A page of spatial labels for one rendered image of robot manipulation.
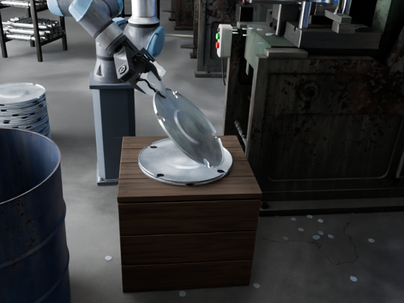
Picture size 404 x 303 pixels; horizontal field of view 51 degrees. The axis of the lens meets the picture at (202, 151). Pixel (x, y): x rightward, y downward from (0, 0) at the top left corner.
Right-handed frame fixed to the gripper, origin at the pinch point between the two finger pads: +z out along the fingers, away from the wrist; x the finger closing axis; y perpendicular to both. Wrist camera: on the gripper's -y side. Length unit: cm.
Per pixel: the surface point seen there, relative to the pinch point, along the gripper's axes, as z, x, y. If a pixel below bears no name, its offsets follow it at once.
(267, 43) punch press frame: 15, -28, 40
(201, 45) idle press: 12, 33, 201
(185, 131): 11.3, -0.9, -7.2
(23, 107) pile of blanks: -32, 78, 54
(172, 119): 6.5, -0.1, -6.5
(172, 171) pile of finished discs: 17.6, 9.3, -10.8
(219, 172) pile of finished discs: 27.8, 0.4, -6.7
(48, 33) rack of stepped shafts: -74, 123, 210
